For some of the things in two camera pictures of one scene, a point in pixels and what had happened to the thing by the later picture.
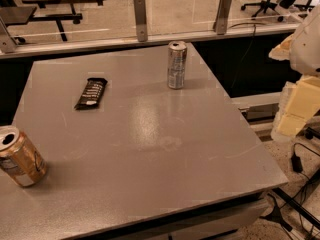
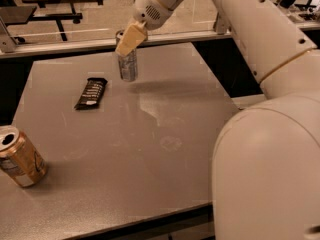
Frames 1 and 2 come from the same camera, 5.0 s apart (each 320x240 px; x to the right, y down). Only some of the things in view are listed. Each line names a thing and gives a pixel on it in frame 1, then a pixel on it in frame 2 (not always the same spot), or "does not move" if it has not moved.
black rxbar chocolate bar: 91,93 does not move
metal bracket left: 7,42 does not move
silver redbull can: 177,51 -> 128,65
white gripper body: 307,52 -> 149,11
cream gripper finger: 300,100 -> 135,34
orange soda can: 20,158 does not move
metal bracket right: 220,23 does not move
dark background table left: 24,14 does not move
